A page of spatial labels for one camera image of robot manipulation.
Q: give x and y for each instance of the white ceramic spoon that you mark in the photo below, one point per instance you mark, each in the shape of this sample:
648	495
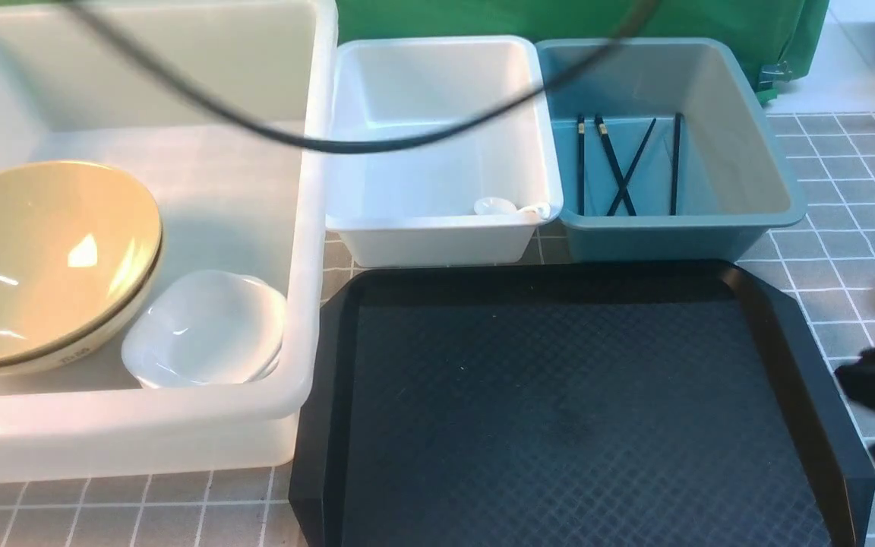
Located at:
495	206

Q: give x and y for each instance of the white square dish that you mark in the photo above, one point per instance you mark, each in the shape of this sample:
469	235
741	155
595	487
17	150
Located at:
207	328

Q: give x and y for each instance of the yellow bowl in bin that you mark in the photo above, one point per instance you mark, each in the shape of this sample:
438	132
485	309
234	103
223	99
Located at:
111	334

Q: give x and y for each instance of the small white plastic bin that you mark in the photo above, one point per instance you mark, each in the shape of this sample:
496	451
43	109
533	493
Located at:
414	208

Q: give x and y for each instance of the yellow noodle bowl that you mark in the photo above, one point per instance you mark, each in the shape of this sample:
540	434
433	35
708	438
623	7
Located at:
72	194

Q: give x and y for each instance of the large translucent white bin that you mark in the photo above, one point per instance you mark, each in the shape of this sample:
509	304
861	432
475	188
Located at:
229	201

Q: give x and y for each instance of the blue plastic bin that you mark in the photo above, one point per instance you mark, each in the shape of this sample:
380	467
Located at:
735	183

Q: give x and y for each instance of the black serving tray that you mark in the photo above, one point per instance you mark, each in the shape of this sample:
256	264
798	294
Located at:
616	404

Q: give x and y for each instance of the white dish in bin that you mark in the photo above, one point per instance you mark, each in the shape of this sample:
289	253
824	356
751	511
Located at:
274	335

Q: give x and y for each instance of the black chopstick gold band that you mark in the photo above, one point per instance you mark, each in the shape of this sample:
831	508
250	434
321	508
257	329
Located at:
581	165

